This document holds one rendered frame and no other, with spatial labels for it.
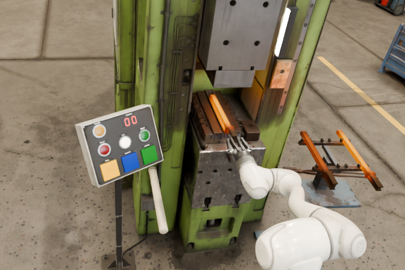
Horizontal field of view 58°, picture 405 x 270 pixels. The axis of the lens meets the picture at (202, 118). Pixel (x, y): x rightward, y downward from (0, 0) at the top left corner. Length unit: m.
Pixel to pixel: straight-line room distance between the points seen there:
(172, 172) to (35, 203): 1.13
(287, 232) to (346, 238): 0.17
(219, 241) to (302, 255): 1.52
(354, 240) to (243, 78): 0.94
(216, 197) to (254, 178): 0.63
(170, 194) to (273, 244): 1.40
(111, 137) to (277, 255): 0.90
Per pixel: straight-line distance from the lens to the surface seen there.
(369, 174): 2.06
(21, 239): 2.77
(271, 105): 2.14
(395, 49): 5.71
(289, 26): 1.88
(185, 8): 1.72
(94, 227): 2.74
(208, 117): 2.04
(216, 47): 1.67
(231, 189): 2.20
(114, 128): 1.65
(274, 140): 2.33
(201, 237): 2.51
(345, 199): 2.28
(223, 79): 1.76
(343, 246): 1.17
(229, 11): 1.62
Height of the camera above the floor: 2.16
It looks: 35 degrees down
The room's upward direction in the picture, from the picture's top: 9 degrees clockwise
